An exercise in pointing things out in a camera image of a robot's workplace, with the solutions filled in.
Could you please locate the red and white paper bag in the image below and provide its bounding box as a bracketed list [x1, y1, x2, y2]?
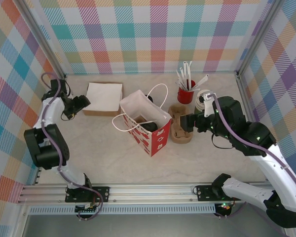
[112, 83, 173, 158]

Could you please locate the brown cardboard box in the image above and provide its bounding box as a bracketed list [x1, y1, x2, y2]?
[82, 82, 125, 117]

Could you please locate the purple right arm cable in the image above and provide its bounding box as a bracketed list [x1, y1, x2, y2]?
[211, 92, 296, 237]

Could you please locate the thin black cable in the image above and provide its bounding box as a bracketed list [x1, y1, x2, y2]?
[211, 133, 236, 150]

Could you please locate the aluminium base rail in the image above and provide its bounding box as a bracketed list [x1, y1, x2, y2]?
[17, 182, 274, 205]

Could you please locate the small circuit board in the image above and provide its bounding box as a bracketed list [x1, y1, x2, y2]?
[218, 202, 234, 212]
[75, 204, 99, 215]

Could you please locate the aluminium frame post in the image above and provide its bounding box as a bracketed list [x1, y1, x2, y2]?
[19, 0, 68, 76]
[235, 0, 287, 75]

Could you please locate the red metal mug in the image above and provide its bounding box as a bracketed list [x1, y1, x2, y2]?
[177, 79, 196, 104]

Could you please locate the white slotted cable duct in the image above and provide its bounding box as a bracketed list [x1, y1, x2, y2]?
[29, 206, 217, 215]

